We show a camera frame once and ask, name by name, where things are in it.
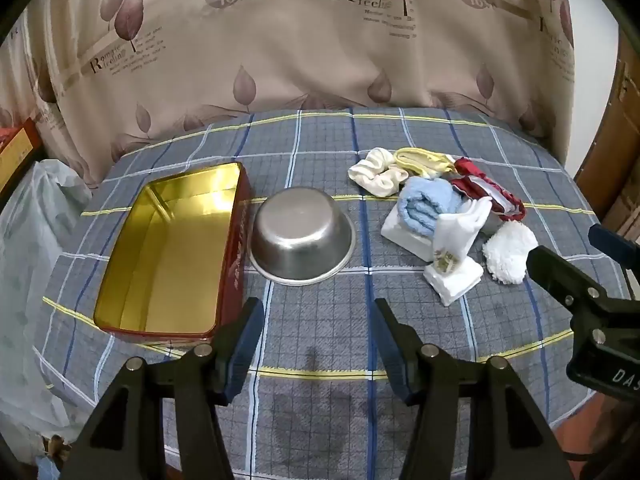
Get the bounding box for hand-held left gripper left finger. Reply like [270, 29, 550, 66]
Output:
[60, 297, 265, 480]

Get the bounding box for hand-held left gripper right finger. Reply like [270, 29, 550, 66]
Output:
[374, 297, 583, 480]

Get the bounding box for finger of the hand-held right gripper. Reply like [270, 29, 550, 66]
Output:
[589, 224, 640, 281]
[526, 245, 640, 341]

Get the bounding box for white fluffy ball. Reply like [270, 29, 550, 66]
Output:
[482, 221, 540, 287]

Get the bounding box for red cloth white trim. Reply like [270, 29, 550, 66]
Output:
[447, 157, 527, 222]

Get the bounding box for white printed socks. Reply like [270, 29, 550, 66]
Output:
[423, 197, 493, 307]

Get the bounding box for white plastic-wrapped pack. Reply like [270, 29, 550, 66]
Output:
[381, 200, 437, 262]

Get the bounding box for red tin box gold interior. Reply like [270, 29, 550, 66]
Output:
[93, 161, 251, 345]

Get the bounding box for light blue towel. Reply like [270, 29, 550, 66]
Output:
[398, 176, 463, 237]

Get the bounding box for cream ruffled socks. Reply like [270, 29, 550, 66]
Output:
[348, 148, 411, 199]

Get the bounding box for white towel yellow trim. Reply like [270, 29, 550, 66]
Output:
[393, 148, 457, 179]

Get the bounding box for grey plaid bedsheet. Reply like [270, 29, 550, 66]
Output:
[30, 107, 636, 480]

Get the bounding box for brown wooden door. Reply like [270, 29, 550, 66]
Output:
[574, 45, 640, 246]

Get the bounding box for stainless steel bowl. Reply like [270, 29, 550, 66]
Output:
[248, 186, 357, 287]

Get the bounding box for pale plastic bag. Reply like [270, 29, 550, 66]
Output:
[0, 159, 93, 441]

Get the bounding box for beige leaf-print curtain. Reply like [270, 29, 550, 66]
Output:
[0, 0, 576, 191]

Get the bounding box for orange cardboard box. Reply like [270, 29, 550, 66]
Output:
[0, 119, 43, 196]

